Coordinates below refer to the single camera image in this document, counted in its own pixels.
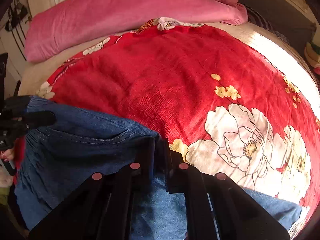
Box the blue denim pants lace hem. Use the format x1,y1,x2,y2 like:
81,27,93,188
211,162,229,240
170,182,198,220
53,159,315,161
15,96,302,239

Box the left hand red nails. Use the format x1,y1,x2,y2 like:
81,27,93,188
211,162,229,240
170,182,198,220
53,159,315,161
0,148,14,162

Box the red floral blanket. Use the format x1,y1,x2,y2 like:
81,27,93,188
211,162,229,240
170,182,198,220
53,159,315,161
36,17,319,238

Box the stack of folded clothes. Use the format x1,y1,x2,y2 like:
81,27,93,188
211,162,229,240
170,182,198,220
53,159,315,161
304,42,320,75

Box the dark headboard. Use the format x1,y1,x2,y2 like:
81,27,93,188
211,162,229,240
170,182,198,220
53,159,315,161
239,0,316,56

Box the cream wardrobe with black handles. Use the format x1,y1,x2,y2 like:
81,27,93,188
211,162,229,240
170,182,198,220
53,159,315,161
1,0,64,98

